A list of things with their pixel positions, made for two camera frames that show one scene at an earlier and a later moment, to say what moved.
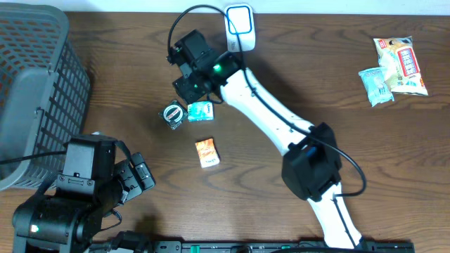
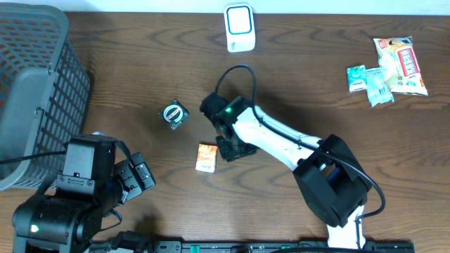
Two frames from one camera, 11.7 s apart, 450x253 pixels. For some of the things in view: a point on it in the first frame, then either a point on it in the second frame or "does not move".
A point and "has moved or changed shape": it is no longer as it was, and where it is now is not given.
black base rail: [247, 247] does not move
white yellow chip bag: [397, 55] does not move
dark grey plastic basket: [44, 93] does not move
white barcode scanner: [240, 27] does not move
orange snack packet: [207, 152] has moved or changed shape
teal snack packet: [200, 111] → [356, 78]
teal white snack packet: [375, 86] does not move
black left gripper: [139, 172] does not move
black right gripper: [185, 94] → [228, 155]
